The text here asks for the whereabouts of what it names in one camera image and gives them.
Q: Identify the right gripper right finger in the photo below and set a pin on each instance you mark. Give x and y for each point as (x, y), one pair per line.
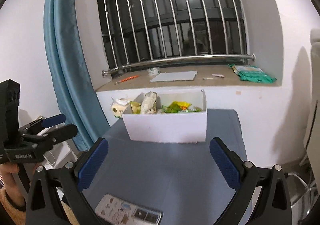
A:
(273, 205)

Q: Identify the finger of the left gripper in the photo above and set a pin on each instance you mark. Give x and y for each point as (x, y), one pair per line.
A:
(47, 121)
(46, 141)

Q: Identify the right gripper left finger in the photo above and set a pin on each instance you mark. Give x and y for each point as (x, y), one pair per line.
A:
(44, 205)

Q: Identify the white orange snack packet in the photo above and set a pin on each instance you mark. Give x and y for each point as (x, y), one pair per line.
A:
(149, 103)

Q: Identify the green round-cookie snack packet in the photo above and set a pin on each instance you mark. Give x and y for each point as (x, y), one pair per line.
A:
(166, 109)

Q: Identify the yellow snack packet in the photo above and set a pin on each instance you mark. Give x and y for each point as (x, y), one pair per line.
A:
(177, 106)

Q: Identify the green white snack packet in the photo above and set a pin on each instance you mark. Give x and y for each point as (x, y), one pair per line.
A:
(193, 110)

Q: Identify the person's left hand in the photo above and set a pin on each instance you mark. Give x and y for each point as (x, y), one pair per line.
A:
(7, 173)

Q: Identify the white chair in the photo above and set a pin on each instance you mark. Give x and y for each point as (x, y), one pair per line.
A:
(311, 140)

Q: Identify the smartphone with patterned case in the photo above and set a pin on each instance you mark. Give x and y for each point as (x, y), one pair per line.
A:
(119, 212)

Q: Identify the blue curtain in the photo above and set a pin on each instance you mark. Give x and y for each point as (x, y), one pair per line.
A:
(74, 91)

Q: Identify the tissue pack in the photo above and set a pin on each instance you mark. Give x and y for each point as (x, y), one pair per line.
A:
(119, 105)

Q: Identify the yellow snack in box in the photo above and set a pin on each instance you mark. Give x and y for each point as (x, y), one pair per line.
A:
(135, 107)

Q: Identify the orange pen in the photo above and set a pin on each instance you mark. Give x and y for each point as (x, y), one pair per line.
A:
(127, 79)

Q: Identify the white storage box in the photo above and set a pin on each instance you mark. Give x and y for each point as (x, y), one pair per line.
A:
(182, 127)

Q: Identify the crumpled white paper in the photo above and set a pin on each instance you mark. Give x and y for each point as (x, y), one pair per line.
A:
(153, 71)

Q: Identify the green plastic bag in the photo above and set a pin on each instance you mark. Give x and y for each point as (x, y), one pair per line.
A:
(252, 74)

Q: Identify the small pink stick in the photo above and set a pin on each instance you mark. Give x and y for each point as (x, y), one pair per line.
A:
(218, 75)

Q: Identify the grey cardboard sheet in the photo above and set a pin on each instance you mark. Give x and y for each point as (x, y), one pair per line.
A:
(175, 76)

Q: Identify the steel window guard rail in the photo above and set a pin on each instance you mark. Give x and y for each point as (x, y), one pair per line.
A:
(140, 34)

